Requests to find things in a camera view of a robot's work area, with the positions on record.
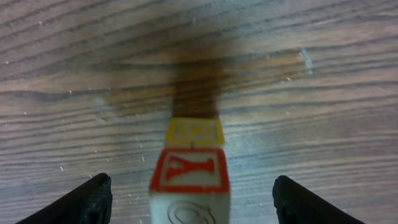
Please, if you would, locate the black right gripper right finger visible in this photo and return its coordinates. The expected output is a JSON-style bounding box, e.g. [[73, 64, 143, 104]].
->
[[272, 175, 364, 224]]

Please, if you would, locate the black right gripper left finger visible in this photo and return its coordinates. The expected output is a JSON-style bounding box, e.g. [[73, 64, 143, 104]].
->
[[17, 173, 113, 224]]

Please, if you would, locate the red Y wooden block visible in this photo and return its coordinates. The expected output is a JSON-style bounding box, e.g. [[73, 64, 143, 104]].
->
[[149, 148, 231, 224]]

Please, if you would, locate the yellow S wooden block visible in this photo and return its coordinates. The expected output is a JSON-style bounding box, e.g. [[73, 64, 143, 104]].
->
[[165, 117, 225, 149]]

